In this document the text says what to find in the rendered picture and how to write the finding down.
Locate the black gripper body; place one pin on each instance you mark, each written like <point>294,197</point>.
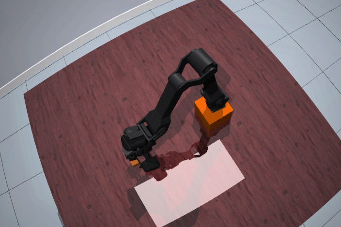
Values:
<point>150,163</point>

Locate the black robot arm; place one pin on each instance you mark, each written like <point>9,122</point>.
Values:
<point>159,119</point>

